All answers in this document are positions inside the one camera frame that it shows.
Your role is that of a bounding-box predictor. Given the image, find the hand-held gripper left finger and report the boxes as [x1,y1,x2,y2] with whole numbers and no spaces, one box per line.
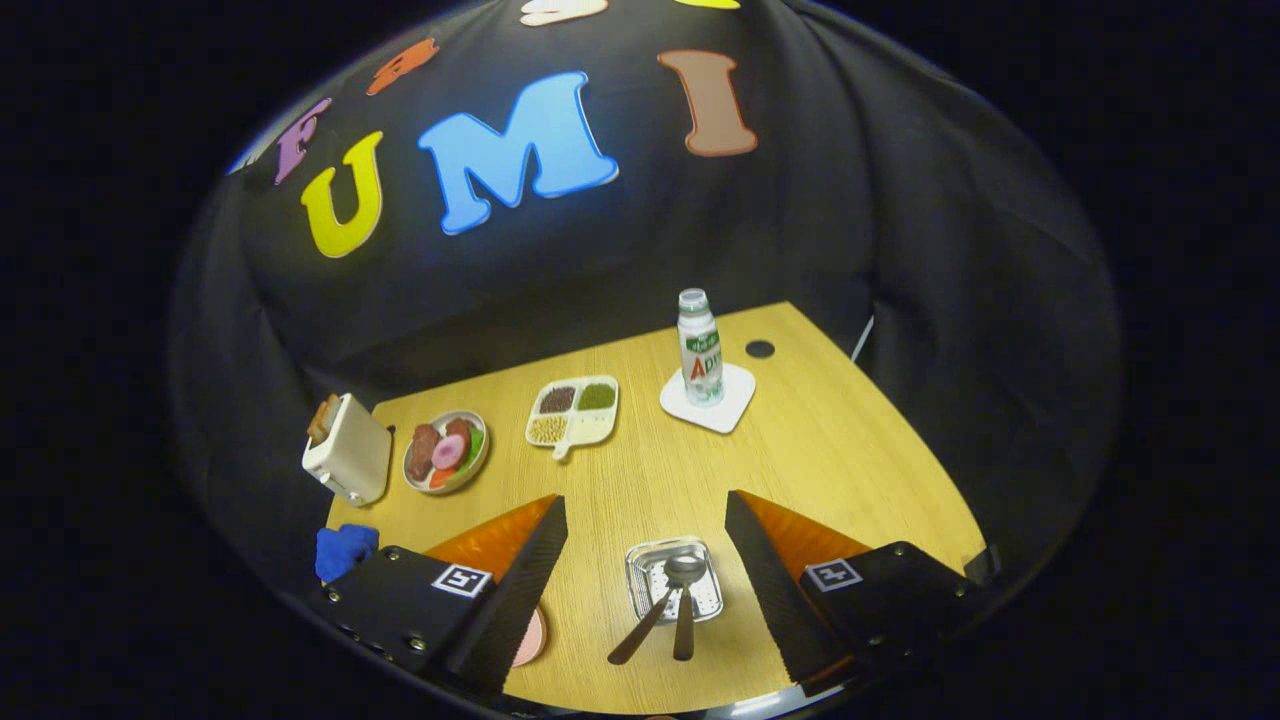
[310,494,569,701]

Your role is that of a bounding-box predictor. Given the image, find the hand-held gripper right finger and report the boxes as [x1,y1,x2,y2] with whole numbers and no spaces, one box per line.
[725,490,986,686]

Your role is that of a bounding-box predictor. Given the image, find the metal spoon with brown handle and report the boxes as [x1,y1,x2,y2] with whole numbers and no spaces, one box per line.
[664,553,708,663]

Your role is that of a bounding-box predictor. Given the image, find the metal fork with brown handle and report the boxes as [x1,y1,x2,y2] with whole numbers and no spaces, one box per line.
[606,575,681,667]

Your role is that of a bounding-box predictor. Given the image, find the pink plate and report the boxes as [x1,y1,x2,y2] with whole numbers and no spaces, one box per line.
[512,606,549,669]

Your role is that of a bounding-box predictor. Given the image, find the white food bowl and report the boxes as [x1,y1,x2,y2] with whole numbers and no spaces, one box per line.
[402,410,491,496]

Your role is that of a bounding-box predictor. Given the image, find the large brown meat patty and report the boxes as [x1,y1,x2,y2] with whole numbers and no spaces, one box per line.
[408,424,442,482]

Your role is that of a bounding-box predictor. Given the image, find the blue cloth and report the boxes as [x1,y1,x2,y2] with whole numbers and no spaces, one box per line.
[315,524,381,584]

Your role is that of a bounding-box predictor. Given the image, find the white divided tray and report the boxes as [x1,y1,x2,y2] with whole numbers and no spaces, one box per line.
[525,375,621,461]

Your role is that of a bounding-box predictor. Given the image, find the white square coaster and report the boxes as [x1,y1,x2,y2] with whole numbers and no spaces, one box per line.
[659,362,757,435]

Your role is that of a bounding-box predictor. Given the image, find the white toaster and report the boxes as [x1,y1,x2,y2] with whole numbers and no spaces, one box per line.
[301,393,393,508]

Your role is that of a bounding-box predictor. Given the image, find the white green drink bottle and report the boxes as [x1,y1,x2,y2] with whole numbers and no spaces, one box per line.
[677,288,725,408]

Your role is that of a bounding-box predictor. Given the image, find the brown toast slices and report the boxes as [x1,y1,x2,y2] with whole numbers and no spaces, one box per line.
[306,394,343,446]

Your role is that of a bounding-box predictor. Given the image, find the metal wire basket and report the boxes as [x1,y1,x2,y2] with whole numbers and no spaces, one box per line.
[625,537,724,625]

